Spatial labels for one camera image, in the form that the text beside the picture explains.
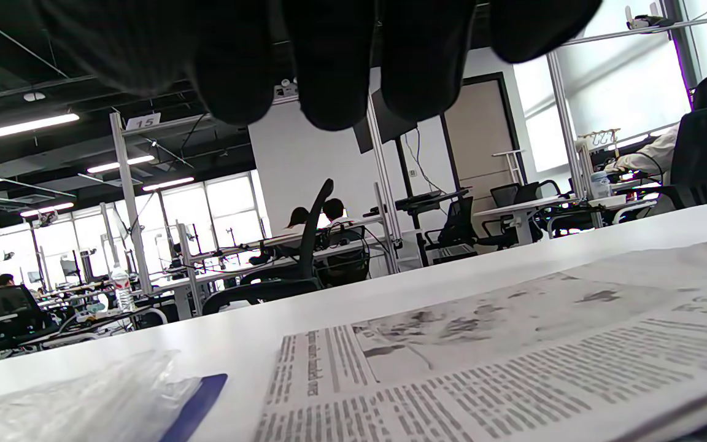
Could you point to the person's right hand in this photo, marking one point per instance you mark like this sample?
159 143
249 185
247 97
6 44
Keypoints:
329 61

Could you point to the newspaper with grey photo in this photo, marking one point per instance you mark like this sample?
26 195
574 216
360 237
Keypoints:
513 368

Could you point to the clear bag with blue edge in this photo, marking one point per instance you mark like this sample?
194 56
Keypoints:
197 405

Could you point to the black monitor stand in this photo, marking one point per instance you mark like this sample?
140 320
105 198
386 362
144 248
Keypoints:
427 197

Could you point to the beige door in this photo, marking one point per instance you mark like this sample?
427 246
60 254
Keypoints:
479 141

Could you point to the ceiling light strip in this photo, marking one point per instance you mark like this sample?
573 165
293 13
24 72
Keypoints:
25 126
120 164
168 184
46 209

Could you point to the white office table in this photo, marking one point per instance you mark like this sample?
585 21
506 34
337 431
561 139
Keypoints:
519 210

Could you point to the clear plastic jar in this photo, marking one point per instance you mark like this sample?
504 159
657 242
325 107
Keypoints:
600 185

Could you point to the clear water bottle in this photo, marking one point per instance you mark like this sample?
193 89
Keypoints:
123 294

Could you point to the black wall monitor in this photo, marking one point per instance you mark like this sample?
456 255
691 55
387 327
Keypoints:
399 123

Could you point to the aluminium frame post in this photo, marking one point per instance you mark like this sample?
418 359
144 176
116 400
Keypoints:
382 184

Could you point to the aluminium post with number sign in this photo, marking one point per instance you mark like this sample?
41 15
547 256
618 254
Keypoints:
131 202

